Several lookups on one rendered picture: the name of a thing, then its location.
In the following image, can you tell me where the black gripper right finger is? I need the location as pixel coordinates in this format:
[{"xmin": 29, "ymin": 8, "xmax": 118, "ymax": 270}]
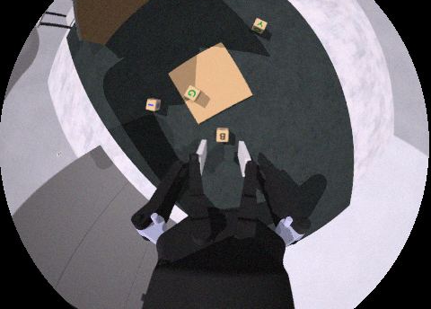
[{"xmin": 233, "ymin": 141, "xmax": 311, "ymax": 247}]

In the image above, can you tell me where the tan flat square mat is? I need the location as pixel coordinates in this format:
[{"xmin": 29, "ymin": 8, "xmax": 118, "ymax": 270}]
[{"xmin": 169, "ymin": 42, "xmax": 252, "ymax": 124}]

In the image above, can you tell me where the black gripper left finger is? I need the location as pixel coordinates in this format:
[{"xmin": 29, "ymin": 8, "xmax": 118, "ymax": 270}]
[{"xmin": 131, "ymin": 140, "xmax": 212, "ymax": 245}]

